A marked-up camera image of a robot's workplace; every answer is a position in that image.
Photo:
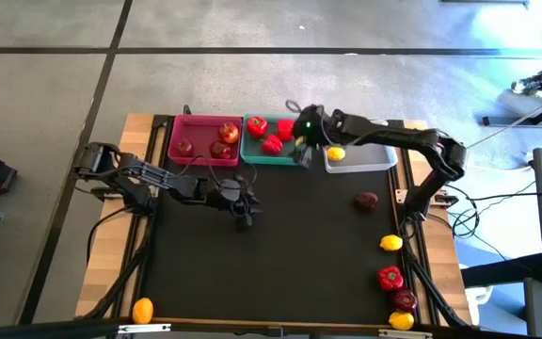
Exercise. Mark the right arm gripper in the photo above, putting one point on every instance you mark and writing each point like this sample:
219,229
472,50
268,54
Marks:
318,126

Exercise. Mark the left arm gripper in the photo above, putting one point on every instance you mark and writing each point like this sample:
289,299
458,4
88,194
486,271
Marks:
228,195

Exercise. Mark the red bell pepper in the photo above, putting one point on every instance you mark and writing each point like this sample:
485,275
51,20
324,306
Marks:
390,279
271,144
257,126
286,129

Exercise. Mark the dark red apple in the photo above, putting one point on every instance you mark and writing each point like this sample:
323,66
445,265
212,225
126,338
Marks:
403,300
366,201
220,150
184,147

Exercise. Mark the bright red apple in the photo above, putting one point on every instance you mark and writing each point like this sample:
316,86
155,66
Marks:
228,132

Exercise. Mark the orange yellow lemon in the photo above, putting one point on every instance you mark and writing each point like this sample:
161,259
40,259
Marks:
142,311

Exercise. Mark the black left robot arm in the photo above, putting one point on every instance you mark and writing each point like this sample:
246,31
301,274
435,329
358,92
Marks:
158,176

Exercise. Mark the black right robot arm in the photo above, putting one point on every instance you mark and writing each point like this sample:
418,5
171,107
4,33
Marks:
393,136

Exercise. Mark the teal plastic basket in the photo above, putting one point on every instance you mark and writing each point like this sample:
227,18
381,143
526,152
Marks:
252,153

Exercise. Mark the black table mat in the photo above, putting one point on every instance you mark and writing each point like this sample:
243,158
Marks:
261,273

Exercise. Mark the white plastic basket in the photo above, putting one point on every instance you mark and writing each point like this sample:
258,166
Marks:
370,160

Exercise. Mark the pink plastic basket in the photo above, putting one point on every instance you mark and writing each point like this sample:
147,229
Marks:
200,136

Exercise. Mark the black floor beam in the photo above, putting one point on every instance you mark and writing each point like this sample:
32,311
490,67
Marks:
501,270

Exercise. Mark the silver metal bracket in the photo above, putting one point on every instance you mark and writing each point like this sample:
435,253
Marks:
405,334
144,328

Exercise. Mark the black metal table frame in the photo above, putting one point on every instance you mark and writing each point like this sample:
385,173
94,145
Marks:
413,266

